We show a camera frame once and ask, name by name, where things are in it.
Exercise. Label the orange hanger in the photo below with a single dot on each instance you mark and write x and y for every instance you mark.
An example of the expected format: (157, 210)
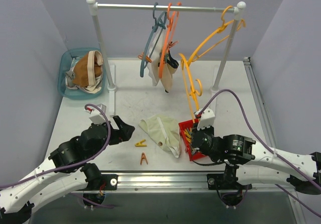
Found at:
(173, 19)

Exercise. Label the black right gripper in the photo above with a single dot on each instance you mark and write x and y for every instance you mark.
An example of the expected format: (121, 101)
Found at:
(203, 131)

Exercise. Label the red plastic bin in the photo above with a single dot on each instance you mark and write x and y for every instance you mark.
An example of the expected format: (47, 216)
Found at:
(191, 149)

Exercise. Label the pale yellow underwear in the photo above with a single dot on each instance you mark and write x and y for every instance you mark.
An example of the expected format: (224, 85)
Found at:
(164, 131)

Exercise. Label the yellow hanger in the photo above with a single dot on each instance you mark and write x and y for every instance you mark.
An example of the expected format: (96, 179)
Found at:
(193, 87)
(231, 17)

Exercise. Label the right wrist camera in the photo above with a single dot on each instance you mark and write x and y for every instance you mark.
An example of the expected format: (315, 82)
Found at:
(205, 119)

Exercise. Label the orange clothespin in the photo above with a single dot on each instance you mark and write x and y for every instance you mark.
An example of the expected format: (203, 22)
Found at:
(143, 158)

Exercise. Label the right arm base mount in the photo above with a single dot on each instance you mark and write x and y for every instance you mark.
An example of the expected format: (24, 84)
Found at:
(226, 180)

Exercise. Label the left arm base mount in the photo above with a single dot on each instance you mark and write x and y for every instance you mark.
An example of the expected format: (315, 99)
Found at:
(106, 182)

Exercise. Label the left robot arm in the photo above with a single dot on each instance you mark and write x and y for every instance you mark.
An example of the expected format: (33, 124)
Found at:
(66, 169)

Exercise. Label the blue-grey hanger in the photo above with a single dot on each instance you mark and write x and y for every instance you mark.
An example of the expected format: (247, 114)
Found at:
(158, 23)

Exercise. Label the beige underwear navy trim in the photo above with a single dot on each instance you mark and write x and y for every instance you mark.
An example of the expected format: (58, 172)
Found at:
(170, 67)

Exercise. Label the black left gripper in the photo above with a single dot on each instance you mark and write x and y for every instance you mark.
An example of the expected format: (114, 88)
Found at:
(116, 132)

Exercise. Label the pile of underwear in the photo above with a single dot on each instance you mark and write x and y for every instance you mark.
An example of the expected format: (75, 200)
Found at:
(70, 77)

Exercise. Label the aluminium rail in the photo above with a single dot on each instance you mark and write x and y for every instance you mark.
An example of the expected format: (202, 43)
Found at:
(239, 110)

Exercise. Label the white clothes rack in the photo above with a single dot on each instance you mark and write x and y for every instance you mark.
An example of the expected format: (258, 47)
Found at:
(94, 6)

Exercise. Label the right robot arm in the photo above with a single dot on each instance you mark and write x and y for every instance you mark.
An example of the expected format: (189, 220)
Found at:
(248, 162)

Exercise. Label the teal plastic basket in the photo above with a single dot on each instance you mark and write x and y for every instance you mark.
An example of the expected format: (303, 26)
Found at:
(69, 60)

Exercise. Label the yellow clothespin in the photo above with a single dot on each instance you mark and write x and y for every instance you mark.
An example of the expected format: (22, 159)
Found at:
(141, 143)

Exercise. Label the white underwear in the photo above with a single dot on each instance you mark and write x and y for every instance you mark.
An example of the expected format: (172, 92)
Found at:
(154, 53)

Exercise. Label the clothespins in bin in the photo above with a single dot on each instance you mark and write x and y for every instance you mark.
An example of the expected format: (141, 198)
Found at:
(187, 135)

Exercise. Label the brown underwear cream waistband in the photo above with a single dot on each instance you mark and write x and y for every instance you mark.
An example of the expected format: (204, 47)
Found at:
(88, 71)

